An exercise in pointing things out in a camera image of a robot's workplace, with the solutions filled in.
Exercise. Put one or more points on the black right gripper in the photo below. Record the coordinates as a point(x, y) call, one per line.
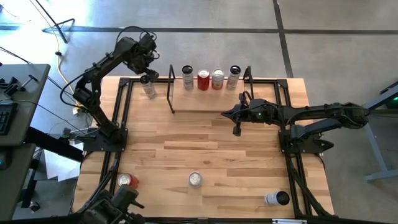
point(259, 110)

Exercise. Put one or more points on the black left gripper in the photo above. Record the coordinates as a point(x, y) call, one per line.
point(141, 53)

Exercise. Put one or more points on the slim pinkish white beverage can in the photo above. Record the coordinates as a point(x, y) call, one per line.
point(233, 79)

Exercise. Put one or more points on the whitish standard beverage can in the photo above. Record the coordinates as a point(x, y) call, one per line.
point(218, 81)

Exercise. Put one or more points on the red cola can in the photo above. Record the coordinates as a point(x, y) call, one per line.
point(203, 81)
point(127, 180)

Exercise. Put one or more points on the silver beverage can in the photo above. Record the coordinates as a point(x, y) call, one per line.
point(195, 180)

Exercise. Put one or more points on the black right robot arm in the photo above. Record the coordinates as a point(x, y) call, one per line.
point(326, 110)

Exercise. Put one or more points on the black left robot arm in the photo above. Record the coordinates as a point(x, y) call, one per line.
point(104, 63)

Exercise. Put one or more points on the small black power box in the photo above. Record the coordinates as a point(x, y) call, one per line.
point(66, 134)

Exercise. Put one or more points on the black tripod stand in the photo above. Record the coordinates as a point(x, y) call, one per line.
point(49, 19)

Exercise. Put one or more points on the white label strip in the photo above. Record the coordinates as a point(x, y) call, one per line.
point(289, 221)

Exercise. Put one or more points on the black metal rod tool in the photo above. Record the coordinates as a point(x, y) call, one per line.
point(29, 81)

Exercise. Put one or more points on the white paper sheets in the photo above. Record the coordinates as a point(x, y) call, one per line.
point(62, 168)

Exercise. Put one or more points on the dark grey desk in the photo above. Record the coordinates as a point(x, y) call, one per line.
point(28, 118)
point(15, 186)

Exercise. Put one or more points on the grey blue metal cart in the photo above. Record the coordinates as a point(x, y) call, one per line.
point(377, 155)

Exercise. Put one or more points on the black keyboard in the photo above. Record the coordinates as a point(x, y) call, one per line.
point(6, 118)

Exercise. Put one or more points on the black computer mouse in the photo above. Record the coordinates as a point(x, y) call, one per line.
point(3, 160)

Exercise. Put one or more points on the black caster wheel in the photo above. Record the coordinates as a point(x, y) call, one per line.
point(34, 206)

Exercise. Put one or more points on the black aluminium table frame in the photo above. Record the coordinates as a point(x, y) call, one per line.
point(124, 81)

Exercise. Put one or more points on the wooden shelf black metal frame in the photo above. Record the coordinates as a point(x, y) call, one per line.
point(202, 99)

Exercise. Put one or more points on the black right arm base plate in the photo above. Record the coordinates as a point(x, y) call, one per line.
point(308, 147)

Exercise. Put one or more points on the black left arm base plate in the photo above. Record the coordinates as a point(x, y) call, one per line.
point(93, 144)

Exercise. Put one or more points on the black bracket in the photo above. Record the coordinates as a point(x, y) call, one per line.
point(11, 88)

